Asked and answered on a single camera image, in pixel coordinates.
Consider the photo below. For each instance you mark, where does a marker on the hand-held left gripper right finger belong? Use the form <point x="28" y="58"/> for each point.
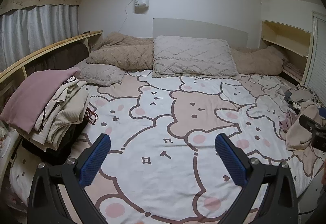
<point x="231" y="160"/>

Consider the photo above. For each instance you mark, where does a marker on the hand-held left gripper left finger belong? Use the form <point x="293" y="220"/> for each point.
<point x="94" y="160"/>

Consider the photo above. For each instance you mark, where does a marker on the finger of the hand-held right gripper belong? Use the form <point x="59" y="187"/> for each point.
<point x="309" y="122"/>
<point x="322" y="112"/>

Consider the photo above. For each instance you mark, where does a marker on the beige pink garment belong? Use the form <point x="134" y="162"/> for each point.
<point x="298" y="132"/>

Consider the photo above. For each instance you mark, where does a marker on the stack of folded clothes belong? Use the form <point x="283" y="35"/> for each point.
<point x="33" y="96"/>

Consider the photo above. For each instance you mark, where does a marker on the small pink garment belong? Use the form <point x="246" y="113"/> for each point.
<point x="287" y="119"/>

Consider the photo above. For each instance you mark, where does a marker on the dark patterned garment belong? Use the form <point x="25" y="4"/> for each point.
<point x="303" y="95"/>

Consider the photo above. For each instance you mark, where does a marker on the black folded garment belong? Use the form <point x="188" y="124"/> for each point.
<point x="61" y="142"/>

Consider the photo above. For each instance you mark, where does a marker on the cream ribbed folded garment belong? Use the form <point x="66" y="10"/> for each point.
<point x="68" y="114"/>

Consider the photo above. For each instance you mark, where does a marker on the white louvered door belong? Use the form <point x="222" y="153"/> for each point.
<point x="318" y="56"/>

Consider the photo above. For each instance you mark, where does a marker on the cream printed folded garment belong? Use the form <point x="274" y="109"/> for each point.
<point x="65" y="91"/>

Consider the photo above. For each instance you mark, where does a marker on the bear printed bed sheet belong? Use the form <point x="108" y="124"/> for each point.
<point x="163" y="117"/>

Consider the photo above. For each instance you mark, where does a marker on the small quilted beige pillow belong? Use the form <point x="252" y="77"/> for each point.
<point x="99" y="74"/>

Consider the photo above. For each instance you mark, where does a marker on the beige quilted comforter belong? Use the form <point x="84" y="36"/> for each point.
<point x="119" y="53"/>

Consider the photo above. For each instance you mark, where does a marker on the large quilted beige pillow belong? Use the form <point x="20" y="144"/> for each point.
<point x="193" y="57"/>

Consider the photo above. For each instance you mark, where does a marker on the wooden bedside shelf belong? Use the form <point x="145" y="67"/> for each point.
<point x="51" y="47"/>

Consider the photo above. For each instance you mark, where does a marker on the white headboard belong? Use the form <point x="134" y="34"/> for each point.
<point x="198" y="29"/>

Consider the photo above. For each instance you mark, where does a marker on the white curtain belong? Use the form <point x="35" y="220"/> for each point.
<point x="38" y="28"/>

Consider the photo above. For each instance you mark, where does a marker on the wooden wall shelf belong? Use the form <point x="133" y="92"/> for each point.
<point x="285" y="32"/>

